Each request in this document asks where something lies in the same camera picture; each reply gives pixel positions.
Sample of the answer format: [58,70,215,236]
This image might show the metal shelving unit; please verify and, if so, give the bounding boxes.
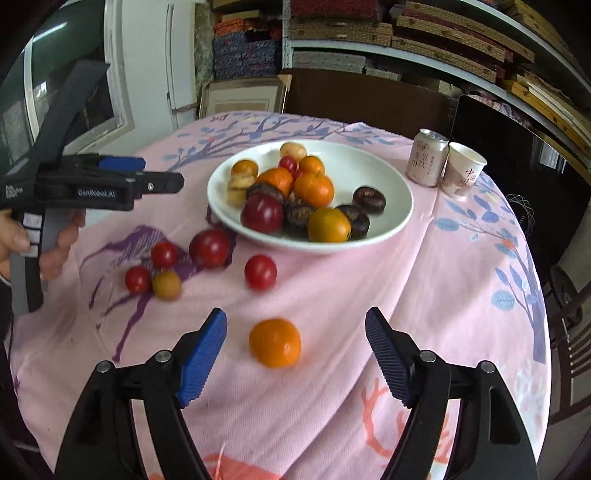
[281,0,591,153]

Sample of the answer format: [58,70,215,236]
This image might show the mottled green board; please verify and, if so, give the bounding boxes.
[194,4,218,112]

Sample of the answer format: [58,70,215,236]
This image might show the white door panel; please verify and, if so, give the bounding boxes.
[104,0,199,130]

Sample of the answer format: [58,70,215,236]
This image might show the small yellow cherry tomato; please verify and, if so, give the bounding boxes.
[152,271,182,301]

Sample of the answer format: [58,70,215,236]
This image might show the wooden picture frame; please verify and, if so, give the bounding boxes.
[198,74,293,121]

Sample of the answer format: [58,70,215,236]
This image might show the yellow orange tomato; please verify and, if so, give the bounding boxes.
[307,207,352,243]

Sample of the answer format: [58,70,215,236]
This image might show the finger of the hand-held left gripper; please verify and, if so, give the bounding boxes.
[134,171,185,195]
[98,156,147,171]

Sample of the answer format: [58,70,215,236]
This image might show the black glossy panel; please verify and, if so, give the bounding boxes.
[450,95,591,278]

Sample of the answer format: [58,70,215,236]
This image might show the beige drink can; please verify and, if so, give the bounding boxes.
[405,128,450,188]

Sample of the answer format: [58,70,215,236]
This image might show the stack of woven boxes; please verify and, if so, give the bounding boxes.
[288,0,536,84]

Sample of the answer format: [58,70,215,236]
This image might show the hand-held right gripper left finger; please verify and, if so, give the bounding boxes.
[54,308,228,480]

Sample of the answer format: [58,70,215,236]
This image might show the dark red plum tomato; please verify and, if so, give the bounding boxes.
[240,193,284,234]

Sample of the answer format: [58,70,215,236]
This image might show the person's left hand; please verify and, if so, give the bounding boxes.
[0,209,87,282]

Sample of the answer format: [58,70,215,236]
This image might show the printed paper cup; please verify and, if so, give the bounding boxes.
[441,141,488,200]

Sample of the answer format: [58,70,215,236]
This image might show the window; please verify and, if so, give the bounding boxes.
[0,9,134,185]

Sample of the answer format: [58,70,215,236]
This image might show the pink deer print tablecloth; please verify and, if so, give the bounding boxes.
[9,111,555,480]

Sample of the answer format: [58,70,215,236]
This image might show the white oval plate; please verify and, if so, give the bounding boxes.
[207,140,414,256]

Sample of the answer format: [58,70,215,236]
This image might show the dark wooden chair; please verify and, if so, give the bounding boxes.
[540,265,591,425]

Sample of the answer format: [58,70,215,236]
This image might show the large red tomato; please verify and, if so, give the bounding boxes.
[189,229,230,269]

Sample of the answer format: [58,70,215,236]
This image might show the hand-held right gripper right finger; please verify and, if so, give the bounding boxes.
[365,306,539,480]

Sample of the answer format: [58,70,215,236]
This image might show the dark brown wooden board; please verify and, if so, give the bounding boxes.
[279,69,455,139]

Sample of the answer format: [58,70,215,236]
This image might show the stack of wooden frames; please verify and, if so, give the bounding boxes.
[503,69,591,144]

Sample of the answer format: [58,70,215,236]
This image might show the dark purple water chestnut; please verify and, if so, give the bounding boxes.
[336,204,370,240]
[246,183,287,204]
[353,186,386,213]
[283,202,319,239]

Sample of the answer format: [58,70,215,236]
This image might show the stack of blue patterned boxes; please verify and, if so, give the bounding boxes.
[212,18,283,81]

